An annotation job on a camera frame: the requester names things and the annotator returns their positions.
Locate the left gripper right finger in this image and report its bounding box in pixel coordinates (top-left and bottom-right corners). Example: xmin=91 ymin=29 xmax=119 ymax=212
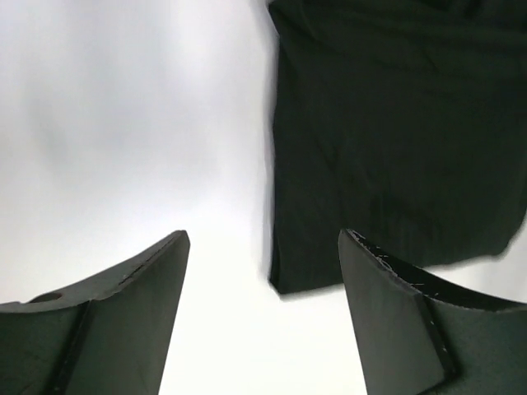
xmin=338 ymin=230 xmax=526 ymax=395

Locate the black tank top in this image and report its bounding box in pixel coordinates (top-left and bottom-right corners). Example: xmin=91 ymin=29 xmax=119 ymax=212
xmin=268 ymin=1 xmax=526 ymax=295

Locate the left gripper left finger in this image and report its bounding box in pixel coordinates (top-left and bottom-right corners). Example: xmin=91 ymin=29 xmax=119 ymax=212
xmin=1 ymin=230 xmax=189 ymax=395

